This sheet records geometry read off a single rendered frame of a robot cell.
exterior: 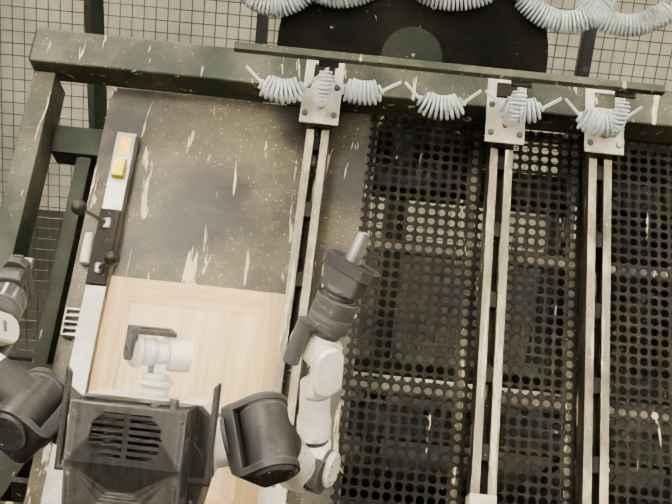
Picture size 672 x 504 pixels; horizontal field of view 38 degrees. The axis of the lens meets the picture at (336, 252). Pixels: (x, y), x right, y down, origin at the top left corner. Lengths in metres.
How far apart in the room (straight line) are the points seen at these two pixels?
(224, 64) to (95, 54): 0.34
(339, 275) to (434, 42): 1.18
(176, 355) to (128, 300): 0.62
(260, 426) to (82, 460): 0.32
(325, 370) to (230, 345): 0.51
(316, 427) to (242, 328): 0.46
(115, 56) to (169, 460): 1.30
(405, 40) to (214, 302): 1.00
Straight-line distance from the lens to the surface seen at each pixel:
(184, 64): 2.64
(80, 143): 2.73
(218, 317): 2.44
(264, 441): 1.80
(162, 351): 1.87
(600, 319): 2.47
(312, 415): 2.04
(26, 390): 1.90
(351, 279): 1.91
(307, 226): 2.48
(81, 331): 2.46
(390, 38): 2.94
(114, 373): 2.44
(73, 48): 2.72
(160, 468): 1.70
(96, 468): 1.73
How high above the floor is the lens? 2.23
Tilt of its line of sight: 19 degrees down
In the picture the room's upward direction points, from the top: 6 degrees clockwise
